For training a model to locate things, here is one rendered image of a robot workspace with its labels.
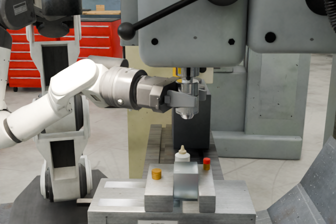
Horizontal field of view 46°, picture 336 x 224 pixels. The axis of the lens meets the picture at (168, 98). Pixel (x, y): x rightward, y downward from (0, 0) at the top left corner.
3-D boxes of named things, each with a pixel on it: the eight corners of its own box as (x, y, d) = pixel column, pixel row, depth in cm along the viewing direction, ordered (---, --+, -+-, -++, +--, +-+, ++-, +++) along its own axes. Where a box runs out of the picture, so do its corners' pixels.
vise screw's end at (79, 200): (76, 208, 90) (76, 200, 90) (78, 204, 92) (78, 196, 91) (94, 208, 90) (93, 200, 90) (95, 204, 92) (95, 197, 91)
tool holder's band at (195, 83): (188, 89, 77) (188, 84, 77) (170, 85, 80) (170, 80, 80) (203, 85, 80) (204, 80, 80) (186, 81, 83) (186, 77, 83)
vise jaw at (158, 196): (144, 211, 82) (143, 194, 81) (149, 178, 97) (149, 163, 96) (173, 212, 82) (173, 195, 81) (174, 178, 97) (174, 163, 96)
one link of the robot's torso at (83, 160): (44, 182, 176) (42, 155, 172) (90, 177, 181) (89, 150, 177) (41, 207, 157) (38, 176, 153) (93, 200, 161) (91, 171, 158)
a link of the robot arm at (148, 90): (159, 79, 75) (106, 72, 80) (159, 127, 78) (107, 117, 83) (185, 67, 86) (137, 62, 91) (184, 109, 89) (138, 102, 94)
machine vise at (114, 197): (88, 240, 85) (85, 193, 82) (102, 203, 99) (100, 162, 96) (254, 243, 84) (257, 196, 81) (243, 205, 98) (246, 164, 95)
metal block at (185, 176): (173, 198, 86) (173, 173, 85) (174, 185, 92) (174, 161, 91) (197, 198, 86) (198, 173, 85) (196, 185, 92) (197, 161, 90)
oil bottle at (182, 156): (174, 186, 107) (175, 148, 104) (174, 179, 111) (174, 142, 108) (189, 186, 107) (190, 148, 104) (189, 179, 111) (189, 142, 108)
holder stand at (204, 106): (173, 149, 132) (173, 90, 126) (171, 126, 153) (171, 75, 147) (209, 149, 132) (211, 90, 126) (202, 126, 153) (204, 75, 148)
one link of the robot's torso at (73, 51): (38, 128, 150) (27, 0, 141) (85, 124, 154) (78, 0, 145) (34, 140, 135) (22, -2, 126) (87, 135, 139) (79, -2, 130)
